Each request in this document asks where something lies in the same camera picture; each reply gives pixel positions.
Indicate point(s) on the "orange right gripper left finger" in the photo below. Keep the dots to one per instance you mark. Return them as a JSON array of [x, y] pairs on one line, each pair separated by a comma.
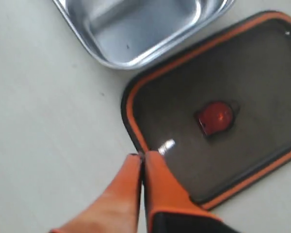
[[116, 210]]

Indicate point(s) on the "dark transparent lid orange seal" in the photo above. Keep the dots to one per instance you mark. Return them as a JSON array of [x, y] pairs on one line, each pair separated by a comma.
[[220, 111]]

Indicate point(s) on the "steel two-compartment lunch box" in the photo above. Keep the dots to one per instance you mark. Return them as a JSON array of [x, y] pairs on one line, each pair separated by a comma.
[[130, 34]]

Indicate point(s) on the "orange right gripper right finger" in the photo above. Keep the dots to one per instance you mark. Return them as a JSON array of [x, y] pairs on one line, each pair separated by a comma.
[[167, 204]]

